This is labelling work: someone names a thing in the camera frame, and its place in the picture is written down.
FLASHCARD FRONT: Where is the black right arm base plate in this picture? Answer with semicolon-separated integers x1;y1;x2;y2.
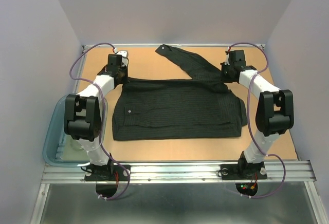
218;163;267;180

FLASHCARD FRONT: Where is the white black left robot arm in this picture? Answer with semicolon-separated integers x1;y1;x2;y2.
64;50;129;180

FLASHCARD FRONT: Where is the clear teal plastic bin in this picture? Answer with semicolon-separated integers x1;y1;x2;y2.
43;96;89;167

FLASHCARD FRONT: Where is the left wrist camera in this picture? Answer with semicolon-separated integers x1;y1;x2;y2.
115;50;129;66

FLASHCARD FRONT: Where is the black pinstriped long sleeve shirt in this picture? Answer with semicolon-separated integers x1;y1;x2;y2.
112;44;247;141

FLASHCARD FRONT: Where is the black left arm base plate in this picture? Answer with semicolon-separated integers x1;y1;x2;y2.
80;164;128;182

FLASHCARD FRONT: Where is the aluminium front mounting rail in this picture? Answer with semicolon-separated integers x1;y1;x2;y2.
41;160;316;184

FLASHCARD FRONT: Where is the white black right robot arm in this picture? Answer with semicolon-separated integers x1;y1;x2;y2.
219;49;294;180

